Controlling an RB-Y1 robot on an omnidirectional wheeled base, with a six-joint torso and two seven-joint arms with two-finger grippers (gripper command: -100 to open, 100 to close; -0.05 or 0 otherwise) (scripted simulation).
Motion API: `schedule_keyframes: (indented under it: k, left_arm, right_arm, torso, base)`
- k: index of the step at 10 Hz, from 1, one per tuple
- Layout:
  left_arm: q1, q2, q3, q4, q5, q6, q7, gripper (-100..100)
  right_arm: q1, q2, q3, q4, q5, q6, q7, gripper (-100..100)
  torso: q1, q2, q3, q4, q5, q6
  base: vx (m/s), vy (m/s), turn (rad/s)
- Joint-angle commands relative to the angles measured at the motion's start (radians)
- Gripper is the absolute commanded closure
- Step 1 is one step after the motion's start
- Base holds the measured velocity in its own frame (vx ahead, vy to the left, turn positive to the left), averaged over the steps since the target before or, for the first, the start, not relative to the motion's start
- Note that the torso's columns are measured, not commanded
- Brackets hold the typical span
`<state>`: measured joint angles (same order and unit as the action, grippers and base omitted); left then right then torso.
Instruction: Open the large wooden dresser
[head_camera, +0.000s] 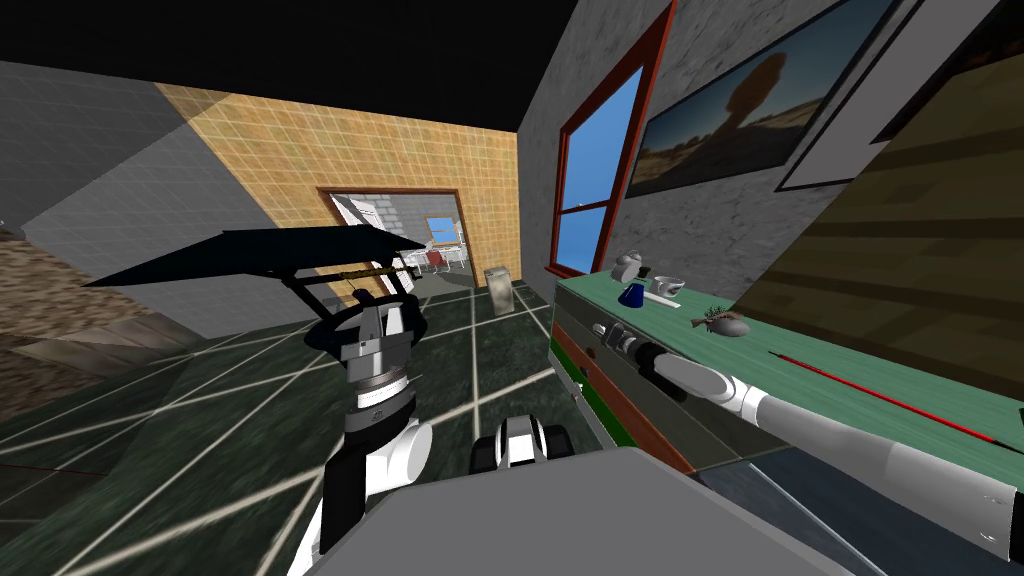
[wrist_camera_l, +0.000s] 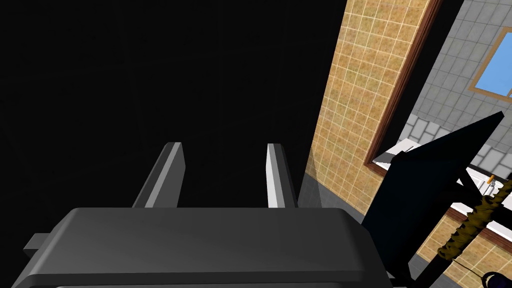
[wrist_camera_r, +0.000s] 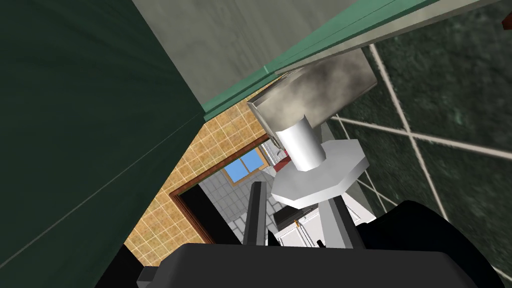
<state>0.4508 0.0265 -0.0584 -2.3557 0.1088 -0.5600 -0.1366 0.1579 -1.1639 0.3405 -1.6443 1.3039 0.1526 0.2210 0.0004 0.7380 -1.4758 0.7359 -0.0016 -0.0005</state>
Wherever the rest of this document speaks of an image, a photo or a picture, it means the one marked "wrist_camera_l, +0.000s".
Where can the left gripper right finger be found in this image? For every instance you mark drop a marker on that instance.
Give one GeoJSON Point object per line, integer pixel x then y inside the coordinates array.
{"type": "Point", "coordinates": [276, 180]}

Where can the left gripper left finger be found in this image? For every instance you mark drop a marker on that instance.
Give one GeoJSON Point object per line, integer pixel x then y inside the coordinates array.
{"type": "Point", "coordinates": [162, 180]}

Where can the black door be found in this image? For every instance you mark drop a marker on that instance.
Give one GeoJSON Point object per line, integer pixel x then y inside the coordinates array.
{"type": "Point", "coordinates": [160, 80]}

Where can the white counter with sink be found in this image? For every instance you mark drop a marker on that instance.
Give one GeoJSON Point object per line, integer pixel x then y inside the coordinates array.
{"type": "Point", "coordinates": [401, 148]}

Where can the black flat panel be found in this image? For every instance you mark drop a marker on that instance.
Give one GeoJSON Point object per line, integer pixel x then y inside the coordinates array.
{"type": "Point", "coordinates": [424, 188]}

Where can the brown twisted plant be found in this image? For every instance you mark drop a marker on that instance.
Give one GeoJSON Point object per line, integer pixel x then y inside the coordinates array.
{"type": "Point", "coordinates": [466, 228]}

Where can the blue window with wooden frame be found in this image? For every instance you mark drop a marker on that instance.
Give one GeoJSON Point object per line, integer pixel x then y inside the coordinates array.
{"type": "Point", "coordinates": [500, 68]}

